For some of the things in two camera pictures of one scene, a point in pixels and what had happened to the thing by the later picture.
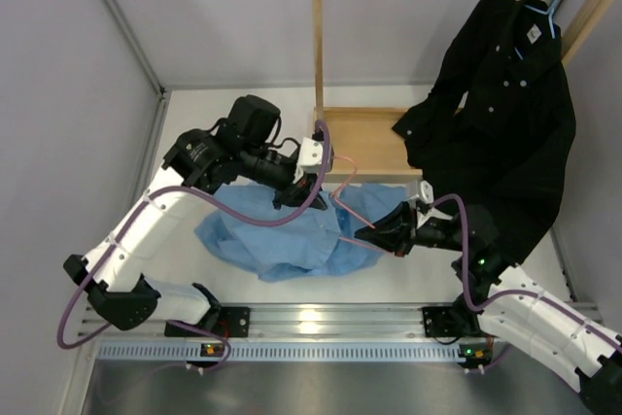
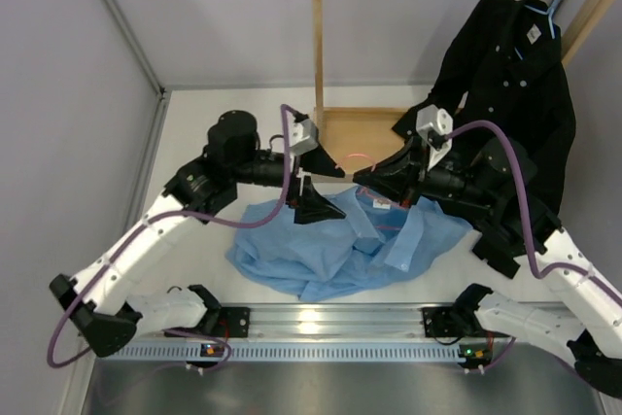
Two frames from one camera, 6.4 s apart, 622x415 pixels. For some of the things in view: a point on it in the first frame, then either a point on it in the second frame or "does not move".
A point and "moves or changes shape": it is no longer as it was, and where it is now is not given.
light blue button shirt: x=319 y=236 moves or changes shape
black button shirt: x=498 y=127 does not move
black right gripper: x=396 y=232 → x=397 y=177
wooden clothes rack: x=360 y=140 does not move
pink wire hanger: x=336 y=199 → x=373 y=163
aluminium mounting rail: x=312 y=323 does not move
